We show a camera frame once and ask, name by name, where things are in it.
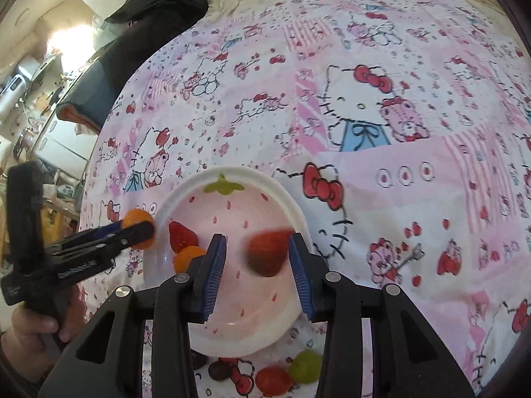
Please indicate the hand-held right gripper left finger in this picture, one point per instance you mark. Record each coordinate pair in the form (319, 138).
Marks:
(213, 275)

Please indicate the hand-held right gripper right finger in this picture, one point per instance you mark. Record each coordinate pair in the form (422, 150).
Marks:
(300, 277)

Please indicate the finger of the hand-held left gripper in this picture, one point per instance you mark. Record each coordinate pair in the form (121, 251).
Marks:
(103, 247)
(132, 229)

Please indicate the orange tangerine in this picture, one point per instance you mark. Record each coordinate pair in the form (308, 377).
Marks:
(139, 217)
(186, 259)

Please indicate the red strawberry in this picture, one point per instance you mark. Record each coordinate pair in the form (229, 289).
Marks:
(267, 257)
(181, 236)
(271, 381)

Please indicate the white strawberry-print plate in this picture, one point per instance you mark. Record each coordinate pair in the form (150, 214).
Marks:
(232, 215)

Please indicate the green grape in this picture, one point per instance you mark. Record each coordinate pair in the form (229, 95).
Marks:
(305, 367)

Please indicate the red cherry tomato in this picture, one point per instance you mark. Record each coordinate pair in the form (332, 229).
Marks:
(218, 371)

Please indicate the person's left hand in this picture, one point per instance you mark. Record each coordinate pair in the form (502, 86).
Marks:
(33, 325)

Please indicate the white cabinet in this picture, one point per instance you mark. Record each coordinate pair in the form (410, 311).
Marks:
(62, 141)

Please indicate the pink cartoon-cat printed blanket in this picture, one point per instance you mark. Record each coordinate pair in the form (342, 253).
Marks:
(373, 215)

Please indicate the silver appliance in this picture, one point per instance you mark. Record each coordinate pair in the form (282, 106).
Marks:
(14, 87)

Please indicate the blue and orange cushion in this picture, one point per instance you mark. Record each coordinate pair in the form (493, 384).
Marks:
(95, 87)

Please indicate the black cloth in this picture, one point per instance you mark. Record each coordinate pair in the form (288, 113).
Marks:
(161, 4)

